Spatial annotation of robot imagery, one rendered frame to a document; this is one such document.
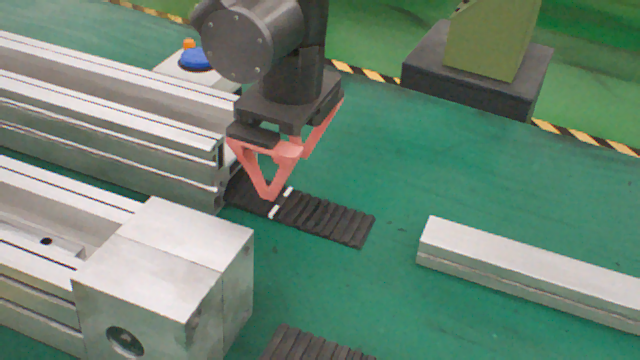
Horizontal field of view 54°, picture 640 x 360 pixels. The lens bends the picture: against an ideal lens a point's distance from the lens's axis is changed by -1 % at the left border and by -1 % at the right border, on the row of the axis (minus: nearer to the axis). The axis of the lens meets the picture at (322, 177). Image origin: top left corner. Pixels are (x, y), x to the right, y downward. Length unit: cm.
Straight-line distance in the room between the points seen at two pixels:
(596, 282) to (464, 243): 12
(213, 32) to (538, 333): 37
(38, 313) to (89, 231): 8
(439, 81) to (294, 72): 46
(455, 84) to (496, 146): 18
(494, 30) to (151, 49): 49
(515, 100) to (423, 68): 14
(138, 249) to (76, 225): 9
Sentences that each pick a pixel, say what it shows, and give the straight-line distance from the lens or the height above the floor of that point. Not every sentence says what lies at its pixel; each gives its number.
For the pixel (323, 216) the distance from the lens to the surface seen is 64.
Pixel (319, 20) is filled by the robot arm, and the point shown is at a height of 99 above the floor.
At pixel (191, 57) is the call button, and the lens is 77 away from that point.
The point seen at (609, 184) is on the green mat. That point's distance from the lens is 80.
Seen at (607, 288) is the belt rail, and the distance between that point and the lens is 61.
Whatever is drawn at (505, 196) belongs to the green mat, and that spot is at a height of 78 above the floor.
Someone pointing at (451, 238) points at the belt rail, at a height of 81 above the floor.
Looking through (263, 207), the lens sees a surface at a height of 79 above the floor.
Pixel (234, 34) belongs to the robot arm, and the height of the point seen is 101.
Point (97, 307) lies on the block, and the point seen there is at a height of 85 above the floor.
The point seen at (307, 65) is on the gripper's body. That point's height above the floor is 95.
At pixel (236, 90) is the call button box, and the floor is 80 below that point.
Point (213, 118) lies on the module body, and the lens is 66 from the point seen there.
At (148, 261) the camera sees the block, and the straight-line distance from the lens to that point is 46.
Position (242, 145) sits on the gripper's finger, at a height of 89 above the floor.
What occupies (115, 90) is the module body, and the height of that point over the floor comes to 85.
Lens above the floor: 120
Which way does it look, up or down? 37 degrees down
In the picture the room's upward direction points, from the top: 6 degrees clockwise
